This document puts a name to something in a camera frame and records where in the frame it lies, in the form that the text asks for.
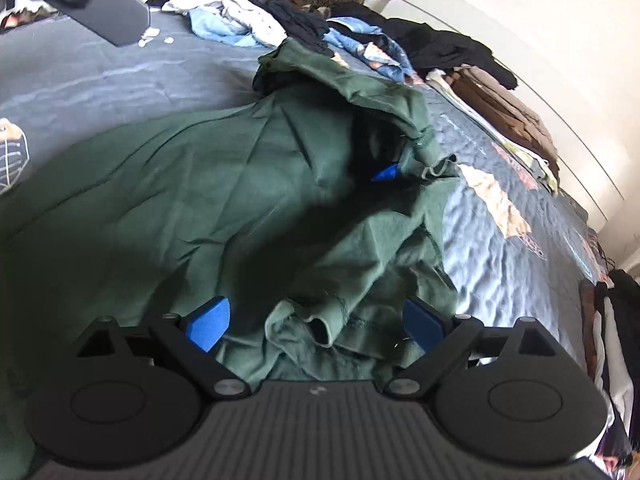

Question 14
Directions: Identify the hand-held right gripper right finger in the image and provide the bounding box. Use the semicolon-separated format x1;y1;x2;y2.
383;295;562;399

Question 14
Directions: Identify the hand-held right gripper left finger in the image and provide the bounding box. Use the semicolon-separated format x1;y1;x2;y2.
74;296;249;402

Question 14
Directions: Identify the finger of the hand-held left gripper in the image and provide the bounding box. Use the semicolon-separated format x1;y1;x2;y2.
2;0;152;47

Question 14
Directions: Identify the green t-shirt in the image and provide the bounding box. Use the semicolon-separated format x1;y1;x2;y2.
0;40;462;480

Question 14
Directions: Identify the stack of folded dark clothes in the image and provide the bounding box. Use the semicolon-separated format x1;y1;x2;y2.
579;269;637;473

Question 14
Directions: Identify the stack of folded brown clothes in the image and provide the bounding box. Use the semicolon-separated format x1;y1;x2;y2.
425;65;562;197

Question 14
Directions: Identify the grey printed quilt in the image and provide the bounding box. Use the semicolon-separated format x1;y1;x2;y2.
0;7;618;396

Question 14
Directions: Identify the light blue garment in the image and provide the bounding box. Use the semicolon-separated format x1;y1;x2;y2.
189;7;262;49

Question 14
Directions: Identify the white garment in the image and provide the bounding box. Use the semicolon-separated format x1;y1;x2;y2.
162;0;289;47

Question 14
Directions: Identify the blue patterned garment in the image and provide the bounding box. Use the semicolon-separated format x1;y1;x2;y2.
324;16;417;84

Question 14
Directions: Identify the black jacket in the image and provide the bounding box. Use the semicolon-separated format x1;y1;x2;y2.
329;2;519;92

